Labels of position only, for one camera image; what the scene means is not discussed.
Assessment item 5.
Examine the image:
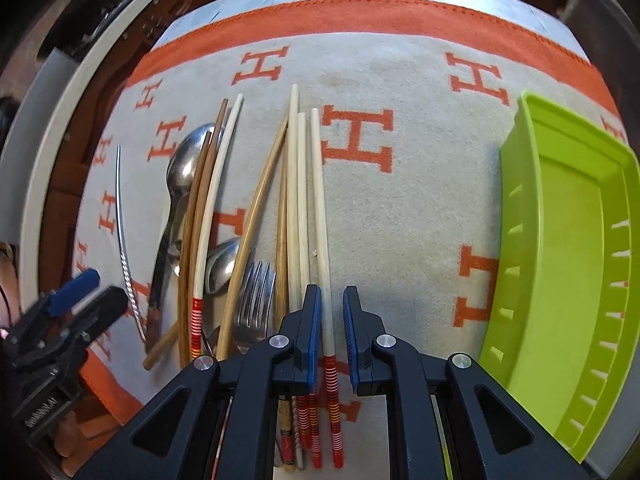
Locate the twisted steel chopstick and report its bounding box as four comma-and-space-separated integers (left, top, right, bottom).
114, 144, 146, 342

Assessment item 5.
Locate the white chopstick red striped end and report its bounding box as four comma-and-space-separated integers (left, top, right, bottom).
190, 93, 244, 360

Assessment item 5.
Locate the lime green plastic tray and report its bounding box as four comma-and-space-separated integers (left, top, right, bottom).
480, 92, 639, 460

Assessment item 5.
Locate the person's left hand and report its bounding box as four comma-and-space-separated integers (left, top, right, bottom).
53, 411, 96, 478

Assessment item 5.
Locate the small steel spoon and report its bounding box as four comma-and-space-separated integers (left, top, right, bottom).
204, 237, 241, 295

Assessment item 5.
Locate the orange white H-pattern cloth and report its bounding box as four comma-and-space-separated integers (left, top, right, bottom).
69, 0, 626, 470

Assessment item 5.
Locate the white chopstick orange band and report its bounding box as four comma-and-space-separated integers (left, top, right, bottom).
297, 112, 322, 469

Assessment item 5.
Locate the large steel spoon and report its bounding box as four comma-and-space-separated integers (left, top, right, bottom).
145, 122, 214, 353

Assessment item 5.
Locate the steel stove side panel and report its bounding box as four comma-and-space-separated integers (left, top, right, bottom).
0, 49, 78, 245

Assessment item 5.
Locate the steel fork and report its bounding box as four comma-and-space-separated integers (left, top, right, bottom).
232, 260, 276, 353

